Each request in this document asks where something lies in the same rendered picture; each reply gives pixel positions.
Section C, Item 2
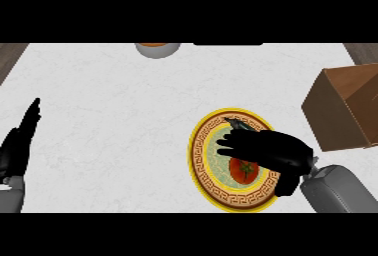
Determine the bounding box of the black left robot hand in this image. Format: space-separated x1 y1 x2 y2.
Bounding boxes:
0 97 42 184

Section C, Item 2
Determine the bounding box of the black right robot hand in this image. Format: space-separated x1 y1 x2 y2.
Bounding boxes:
215 117 315 198

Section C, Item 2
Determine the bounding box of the red tomato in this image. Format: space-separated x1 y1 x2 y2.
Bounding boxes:
228 157 261 185

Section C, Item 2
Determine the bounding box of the yellow rimmed patterned plate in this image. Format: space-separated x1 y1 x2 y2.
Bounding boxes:
186 107 282 213

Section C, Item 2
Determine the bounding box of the brown cardboard box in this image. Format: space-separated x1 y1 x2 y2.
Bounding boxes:
299 63 378 153

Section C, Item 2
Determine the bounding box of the grey pot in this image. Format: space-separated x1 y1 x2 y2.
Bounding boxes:
134 42 181 60

